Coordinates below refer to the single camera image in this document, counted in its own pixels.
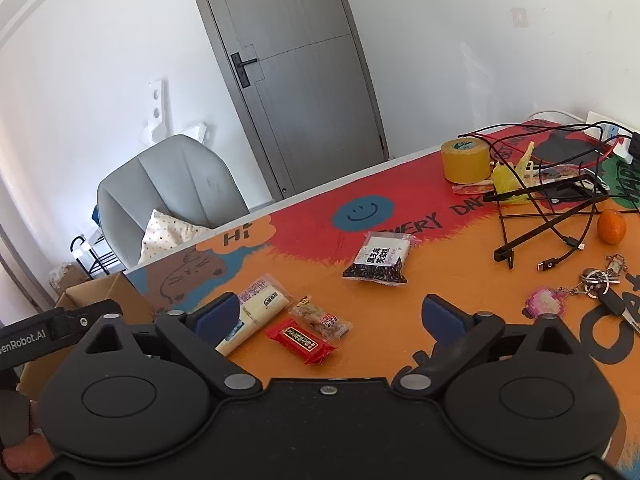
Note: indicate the person's left hand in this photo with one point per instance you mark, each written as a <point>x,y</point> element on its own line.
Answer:
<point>25,452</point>

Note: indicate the black charger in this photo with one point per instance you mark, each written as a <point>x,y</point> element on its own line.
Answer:
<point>635,146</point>

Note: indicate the red snack packet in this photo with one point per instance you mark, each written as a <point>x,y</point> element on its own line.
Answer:
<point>300,341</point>

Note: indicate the cardboard box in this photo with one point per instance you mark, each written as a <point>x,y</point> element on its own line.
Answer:
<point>125,292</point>

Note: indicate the black folding stand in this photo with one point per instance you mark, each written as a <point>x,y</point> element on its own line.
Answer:
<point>530,237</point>

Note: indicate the white wall bracket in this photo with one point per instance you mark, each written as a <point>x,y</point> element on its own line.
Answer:
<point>156,107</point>

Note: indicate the white power strip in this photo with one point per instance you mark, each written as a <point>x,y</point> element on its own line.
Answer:
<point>605,127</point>

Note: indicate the grey door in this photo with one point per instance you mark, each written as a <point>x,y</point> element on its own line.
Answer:
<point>290,85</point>

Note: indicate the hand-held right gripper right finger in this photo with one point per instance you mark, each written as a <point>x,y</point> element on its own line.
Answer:
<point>444,320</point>

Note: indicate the small brown carton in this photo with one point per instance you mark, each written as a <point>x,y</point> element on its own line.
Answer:
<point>70,282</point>

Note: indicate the orange mandarin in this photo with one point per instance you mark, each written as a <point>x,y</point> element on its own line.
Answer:
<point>611,226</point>

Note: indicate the clear plastic wrapper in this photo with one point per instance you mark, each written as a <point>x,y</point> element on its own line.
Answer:
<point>472,189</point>

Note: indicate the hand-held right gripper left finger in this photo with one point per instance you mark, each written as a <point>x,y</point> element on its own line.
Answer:
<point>217,317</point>

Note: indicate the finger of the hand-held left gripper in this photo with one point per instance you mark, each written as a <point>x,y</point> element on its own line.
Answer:
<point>90,317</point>

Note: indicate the black metal rack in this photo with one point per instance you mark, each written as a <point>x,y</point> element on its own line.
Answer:
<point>97,255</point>

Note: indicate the black rice cake packet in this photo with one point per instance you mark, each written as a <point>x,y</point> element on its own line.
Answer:
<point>380,257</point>

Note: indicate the long white snack packet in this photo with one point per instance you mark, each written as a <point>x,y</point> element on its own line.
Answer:
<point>260,305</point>

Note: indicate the yellow tape roll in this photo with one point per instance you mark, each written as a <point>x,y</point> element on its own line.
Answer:
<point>466,162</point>

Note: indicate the clear peanut snack packet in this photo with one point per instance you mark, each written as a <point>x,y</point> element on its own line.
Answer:
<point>320,319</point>

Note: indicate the grey chair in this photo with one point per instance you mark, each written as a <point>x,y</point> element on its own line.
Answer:
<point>180,175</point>

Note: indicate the white wall switch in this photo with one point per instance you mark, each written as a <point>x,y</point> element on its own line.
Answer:
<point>520,16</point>

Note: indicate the dotted white pillow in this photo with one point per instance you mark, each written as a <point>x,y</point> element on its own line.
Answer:
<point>167,235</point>

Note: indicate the yellow plastic bag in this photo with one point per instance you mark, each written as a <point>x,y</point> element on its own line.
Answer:
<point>507,180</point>

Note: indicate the black phone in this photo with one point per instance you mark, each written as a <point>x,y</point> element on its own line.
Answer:
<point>575,191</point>

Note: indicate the bunch of keys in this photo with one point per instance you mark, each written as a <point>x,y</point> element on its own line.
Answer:
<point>612,302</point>

